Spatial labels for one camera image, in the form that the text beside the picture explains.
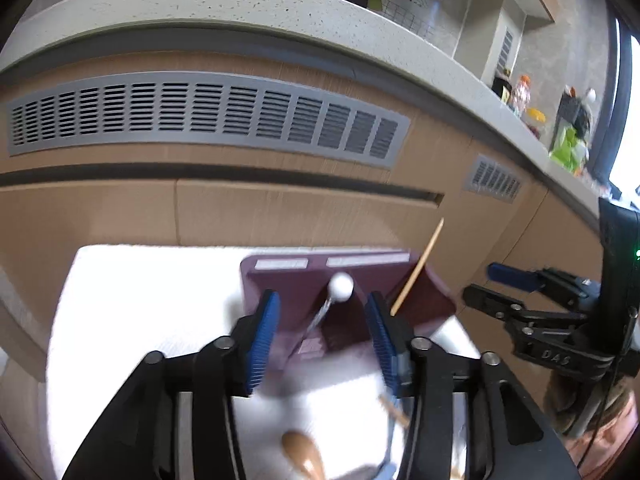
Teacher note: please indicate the orange capped bottle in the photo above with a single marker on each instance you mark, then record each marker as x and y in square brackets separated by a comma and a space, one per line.
[521, 95]

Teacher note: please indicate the window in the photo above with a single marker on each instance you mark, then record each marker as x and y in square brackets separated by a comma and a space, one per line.
[630, 125]

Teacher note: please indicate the speckled white countertop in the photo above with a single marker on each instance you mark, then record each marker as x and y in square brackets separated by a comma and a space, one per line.
[200, 5]

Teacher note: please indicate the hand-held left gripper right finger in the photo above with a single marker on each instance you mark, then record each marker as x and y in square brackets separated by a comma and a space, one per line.
[382, 340]

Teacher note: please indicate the white towel mat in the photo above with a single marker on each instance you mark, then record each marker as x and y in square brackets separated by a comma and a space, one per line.
[125, 335]

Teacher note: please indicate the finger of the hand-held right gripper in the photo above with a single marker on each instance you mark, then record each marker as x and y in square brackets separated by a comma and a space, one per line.
[507, 274]
[492, 301]

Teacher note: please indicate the brown wooden spoon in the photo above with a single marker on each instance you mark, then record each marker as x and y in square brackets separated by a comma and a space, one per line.
[302, 452]

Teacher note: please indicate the metal utensil with white ball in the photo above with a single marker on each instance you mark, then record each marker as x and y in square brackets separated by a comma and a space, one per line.
[341, 287]

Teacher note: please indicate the person's right forearm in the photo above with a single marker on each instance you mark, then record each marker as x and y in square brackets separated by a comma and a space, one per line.
[610, 440]

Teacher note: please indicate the yellow lidded jar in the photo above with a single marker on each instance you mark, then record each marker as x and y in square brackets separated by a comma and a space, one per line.
[536, 120]

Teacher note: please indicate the large grey vent grille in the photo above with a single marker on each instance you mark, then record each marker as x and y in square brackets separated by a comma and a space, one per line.
[200, 115]

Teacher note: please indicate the small grey vent grille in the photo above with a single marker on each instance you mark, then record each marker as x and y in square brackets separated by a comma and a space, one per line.
[492, 179]

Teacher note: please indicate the dark jar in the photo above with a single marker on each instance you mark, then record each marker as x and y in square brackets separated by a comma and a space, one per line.
[501, 85]

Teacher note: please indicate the wooden chopstick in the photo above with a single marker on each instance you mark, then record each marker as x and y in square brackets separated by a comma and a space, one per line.
[420, 265]
[392, 410]

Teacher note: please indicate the maroon plastic utensil holder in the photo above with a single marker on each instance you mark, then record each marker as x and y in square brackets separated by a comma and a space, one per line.
[300, 285]

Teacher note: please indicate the wooden cabinet front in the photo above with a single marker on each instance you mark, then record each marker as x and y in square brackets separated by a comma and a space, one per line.
[300, 210]

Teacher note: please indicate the green packet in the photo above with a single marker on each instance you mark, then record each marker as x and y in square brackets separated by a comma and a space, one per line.
[567, 152]

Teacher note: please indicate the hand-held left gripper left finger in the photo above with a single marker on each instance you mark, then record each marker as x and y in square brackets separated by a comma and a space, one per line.
[262, 330]

